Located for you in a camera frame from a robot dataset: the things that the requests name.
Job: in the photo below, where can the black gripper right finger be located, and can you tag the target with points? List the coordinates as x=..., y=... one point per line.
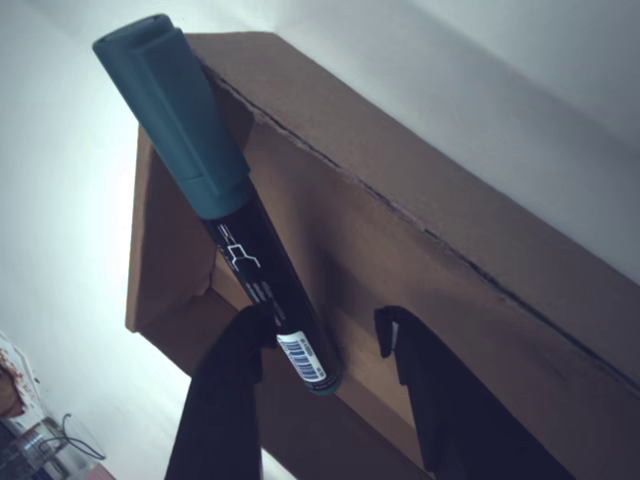
x=460, y=410

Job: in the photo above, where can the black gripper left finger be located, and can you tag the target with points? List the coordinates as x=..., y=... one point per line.
x=220, y=410

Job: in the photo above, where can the green capped black marker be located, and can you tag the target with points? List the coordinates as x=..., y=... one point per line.
x=200, y=165

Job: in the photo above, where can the open brown cardboard box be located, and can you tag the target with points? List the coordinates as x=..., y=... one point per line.
x=400, y=210

